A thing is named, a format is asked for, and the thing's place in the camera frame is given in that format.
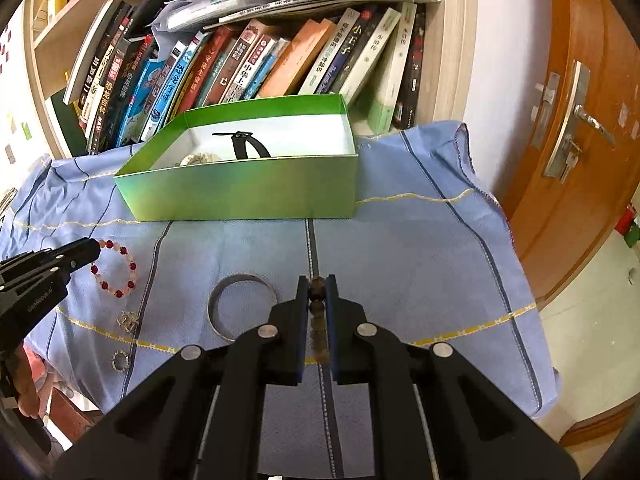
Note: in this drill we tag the brown wooden door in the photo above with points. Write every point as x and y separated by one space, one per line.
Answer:
558 228

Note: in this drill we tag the white green book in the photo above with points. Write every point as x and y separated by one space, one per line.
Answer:
381 92

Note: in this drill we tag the silver door handle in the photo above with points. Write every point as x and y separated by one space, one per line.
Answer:
565 154

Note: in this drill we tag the wooden bookshelf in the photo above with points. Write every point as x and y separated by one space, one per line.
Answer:
446 72

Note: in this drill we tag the orange book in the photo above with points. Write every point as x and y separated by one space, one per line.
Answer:
296 59

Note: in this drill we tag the silver metal bangle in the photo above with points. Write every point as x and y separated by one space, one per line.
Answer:
237 302

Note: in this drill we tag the black red book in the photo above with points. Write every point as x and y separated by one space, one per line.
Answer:
408 97

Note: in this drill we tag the blue striped cloth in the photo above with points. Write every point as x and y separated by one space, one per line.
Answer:
428 254

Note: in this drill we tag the silver charm pendant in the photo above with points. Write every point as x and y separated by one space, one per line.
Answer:
129 322

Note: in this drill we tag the green cardboard box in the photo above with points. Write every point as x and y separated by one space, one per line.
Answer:
292 157

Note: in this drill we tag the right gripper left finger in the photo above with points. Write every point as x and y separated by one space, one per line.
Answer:
199 415

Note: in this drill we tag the red container on floor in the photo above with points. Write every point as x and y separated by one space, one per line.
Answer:
626 220

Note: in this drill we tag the operator hand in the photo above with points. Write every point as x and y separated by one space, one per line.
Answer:
27 397

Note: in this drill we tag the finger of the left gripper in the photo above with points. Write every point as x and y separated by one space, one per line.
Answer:
69 257

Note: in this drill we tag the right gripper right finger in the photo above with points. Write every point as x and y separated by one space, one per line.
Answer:
434 414

